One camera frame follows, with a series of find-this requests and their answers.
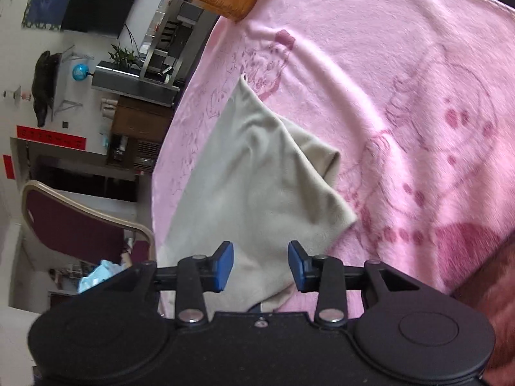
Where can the black television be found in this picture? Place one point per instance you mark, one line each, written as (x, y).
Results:
(100, 0)

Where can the grey tower speaker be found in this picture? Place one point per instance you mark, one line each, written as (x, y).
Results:
(132, 84)

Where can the white wall shelf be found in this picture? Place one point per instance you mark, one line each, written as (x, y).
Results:
(60, 96)

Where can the blue globe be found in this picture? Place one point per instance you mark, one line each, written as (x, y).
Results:
(79, 72)

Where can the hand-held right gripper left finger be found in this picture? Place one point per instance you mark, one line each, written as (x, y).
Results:
(224, 267)

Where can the maroon chair with gold frame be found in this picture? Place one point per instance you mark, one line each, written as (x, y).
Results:
(76, 225)

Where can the red door banner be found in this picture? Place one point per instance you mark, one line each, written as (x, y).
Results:
(52, 137)

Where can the wooden cabinet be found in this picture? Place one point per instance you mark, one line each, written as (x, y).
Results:
(141, 128)

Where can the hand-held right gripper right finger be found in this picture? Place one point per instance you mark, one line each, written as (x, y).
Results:
(295, 265)

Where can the short red lintel banner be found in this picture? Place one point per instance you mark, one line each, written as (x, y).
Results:
(8, 167)

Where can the teal shirt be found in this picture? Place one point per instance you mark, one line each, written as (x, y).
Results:
(98, 275)

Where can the dark wood carving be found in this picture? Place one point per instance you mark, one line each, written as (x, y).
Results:
(42, 88)

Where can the pink printed blanket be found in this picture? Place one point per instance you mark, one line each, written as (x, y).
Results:
(382, 88)

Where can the potted green plant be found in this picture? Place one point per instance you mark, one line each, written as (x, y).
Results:
(122, 56)

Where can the beige garment with navy trim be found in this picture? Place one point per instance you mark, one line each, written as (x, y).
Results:
(257, 177)

